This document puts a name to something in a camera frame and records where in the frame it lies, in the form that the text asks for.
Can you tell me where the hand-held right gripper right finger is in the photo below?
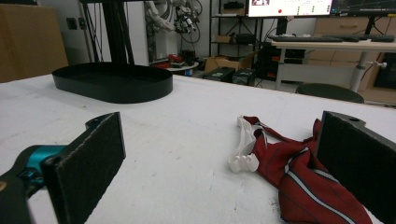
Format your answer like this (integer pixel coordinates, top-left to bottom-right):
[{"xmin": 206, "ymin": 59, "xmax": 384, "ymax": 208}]
[{"xmin": 315, "ymin": 110, "xmax": 396, "ymax": 224}]

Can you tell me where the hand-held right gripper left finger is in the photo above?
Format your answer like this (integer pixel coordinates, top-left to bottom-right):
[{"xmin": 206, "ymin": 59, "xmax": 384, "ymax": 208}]
[{"xmin": 41, "ymin": 111, "xmax": 127, "ymax": 224}]

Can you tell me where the red striped clip-on necktie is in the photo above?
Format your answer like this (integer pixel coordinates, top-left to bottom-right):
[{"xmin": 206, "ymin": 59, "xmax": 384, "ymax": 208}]
[{"xmin": 228, "ymin": 115, "xmax": 374, "ymax": 224}]

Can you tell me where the black oval tray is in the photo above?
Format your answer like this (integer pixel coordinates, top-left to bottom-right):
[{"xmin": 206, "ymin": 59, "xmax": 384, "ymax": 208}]
[{"xmin": 51, "ymin": 62, "xmax": 174, "ymax": 105}]

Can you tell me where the white desk with monitor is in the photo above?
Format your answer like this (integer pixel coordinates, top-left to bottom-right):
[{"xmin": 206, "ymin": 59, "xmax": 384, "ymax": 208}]
[{"xmin": 270, "ymin": 40, "xmax": 396, "ymax": 93}]

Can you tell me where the black keyboard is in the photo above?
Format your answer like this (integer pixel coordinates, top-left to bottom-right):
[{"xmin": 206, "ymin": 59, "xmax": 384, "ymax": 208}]
[
  {"xmin": 323, "ymin": 33, "xmax": 396, "ymax": 44},
  {"xmin": 267, "ymin": 34, "xmax": 344, "ymax": 44}
]

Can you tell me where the brown cardboard panel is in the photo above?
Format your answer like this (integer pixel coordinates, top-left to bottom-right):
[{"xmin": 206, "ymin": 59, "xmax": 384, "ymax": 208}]
[{"xmin": 0, "ymin": 3, "xmax": 69, "ymax": 84}]

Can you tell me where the light wooden cabinet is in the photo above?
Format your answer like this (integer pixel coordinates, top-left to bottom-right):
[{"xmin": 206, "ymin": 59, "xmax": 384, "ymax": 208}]
[{"xmin": 306, "ymin": 16, "xmax": 396, "ymax": 105}]

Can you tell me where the black metal stand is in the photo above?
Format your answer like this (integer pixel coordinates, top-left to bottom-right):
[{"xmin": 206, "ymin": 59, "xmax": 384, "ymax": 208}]
[{"xmin": 79, "ymin": 0, "xmax": 148, "ymax": 65}]

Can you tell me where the white round table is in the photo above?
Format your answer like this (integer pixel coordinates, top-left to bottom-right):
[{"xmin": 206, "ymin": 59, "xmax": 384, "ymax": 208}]
[{"xmin": 148, "ymin": 61, "xmax": 200, "ymax": 73}]

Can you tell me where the red tool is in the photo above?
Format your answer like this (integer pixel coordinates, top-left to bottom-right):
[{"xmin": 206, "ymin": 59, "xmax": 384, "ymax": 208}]
[{"xmin": 167, "ymin": 53, "xmax": 184, "ymax": 64}]

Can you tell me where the computer monitor with dark screen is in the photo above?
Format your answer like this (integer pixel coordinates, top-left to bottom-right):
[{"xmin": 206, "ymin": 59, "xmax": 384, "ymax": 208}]
[{"xmin": 330, "ymin": 0, "xmax": 396, "ymax": 18}]

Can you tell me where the black box with green label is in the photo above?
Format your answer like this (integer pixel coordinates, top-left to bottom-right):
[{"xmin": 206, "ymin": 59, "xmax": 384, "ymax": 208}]
[{"xmin": 202, "ymin": 66, "xmax": 236, "ymax": 84}]

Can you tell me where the open cardboard box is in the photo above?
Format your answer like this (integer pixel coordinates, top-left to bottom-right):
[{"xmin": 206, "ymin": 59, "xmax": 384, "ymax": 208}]
[{"xmin": 204, "ymin": 50, "xmax": 260, "ymax": 75}]

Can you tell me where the computer monitor with white screen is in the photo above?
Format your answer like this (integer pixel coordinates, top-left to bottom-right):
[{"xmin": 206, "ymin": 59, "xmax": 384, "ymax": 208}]
[{"xmin": 247, "ymin": 0, "xmax": 333, "ymax": 19}]

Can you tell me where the black shelf rack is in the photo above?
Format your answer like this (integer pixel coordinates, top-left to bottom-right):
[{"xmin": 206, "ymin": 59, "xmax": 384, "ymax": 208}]
[{"xmin": 208, "ymin": 0, "xmax": 266, "ymax": 60}]

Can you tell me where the white robot arm with cables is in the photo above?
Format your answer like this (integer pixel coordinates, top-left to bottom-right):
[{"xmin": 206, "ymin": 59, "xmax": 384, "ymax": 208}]
[{"xmin": 144, "ymin": 0, "xmax": 203, "ymax": 45}]

